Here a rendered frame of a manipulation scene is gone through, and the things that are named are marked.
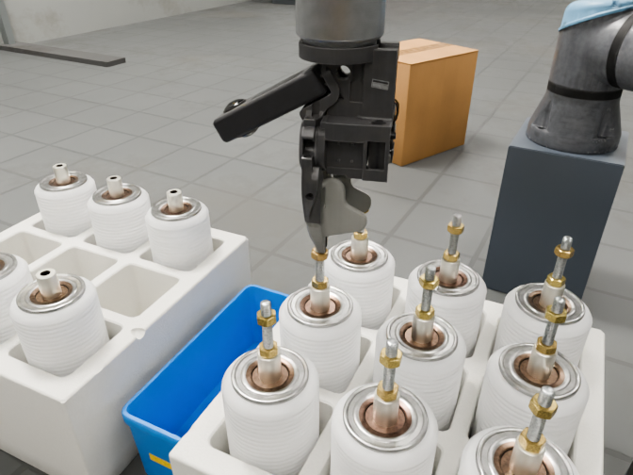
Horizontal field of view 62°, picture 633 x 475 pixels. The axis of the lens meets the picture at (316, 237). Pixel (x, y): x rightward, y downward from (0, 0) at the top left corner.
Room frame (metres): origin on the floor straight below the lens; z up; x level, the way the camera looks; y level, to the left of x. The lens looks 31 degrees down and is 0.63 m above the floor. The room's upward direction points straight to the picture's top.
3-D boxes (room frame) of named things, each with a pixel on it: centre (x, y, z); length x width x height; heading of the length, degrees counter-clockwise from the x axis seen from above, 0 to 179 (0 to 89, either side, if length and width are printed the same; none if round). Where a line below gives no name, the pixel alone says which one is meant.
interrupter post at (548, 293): (0.48, -0.27, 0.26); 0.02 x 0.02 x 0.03
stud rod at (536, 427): (0.27, -0.17, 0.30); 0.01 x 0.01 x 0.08
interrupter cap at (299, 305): (0.48, 0.00, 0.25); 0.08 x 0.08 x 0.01
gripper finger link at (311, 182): (0.46, 0.00, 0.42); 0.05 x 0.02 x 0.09; 169
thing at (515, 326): (0.48, -0.27, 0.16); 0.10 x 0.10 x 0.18
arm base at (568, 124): (0.89, -0.45, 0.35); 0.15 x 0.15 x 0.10
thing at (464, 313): (0.53, -0.16, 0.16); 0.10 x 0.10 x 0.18
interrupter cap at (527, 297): (0.48, -0.27, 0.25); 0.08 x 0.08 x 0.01
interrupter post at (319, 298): (0.48, 0.00, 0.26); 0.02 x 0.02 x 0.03
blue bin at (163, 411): (0.55, 0.13, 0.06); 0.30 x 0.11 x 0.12; 154
